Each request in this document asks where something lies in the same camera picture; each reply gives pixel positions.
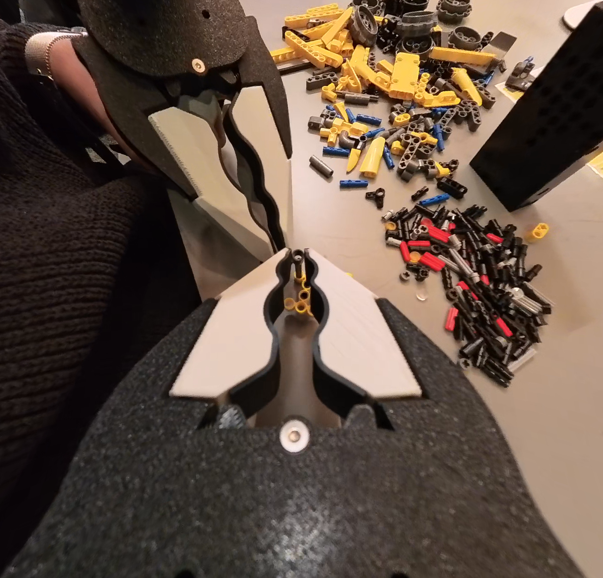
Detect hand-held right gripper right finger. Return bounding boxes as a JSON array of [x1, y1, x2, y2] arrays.
[[301, 247, 424, 421]]

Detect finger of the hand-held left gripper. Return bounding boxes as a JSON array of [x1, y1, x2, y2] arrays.
[[226, 85, 295, 251], [147, 106, 286, 263]]

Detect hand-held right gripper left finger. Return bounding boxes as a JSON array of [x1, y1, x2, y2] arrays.
[[169, 247, 298, 418]]

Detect person's left forearm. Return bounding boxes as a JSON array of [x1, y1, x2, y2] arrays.
[[0, 19, 142, 197]]

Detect person's left hand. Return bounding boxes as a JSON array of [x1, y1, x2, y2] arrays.
[[57, 45, 166, 179]]

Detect metal mesh wristband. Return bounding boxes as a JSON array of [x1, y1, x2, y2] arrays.
[[24, 30, 88, 77]]

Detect pile of black red pins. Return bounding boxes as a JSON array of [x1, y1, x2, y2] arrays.
[[382, 204, 553, 388]]

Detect pile of yellow grey building pieces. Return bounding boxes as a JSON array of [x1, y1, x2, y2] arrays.
[[269, 0, 535, 183]]

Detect black block connector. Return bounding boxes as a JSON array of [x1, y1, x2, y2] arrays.
[[437, 177, 468, 200]]

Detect small yellow printed sheet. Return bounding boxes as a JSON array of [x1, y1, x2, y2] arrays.
[[494, 76, 524, 102]]

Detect dark grey clip piece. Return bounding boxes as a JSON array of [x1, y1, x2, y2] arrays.
[[505, 59, 536, 90]]

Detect black perforated box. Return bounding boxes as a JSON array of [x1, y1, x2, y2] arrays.
[[470, 4, 603, 212]]

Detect white flat stand base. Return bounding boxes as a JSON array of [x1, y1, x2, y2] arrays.
[[561, 0, 603, 31]]

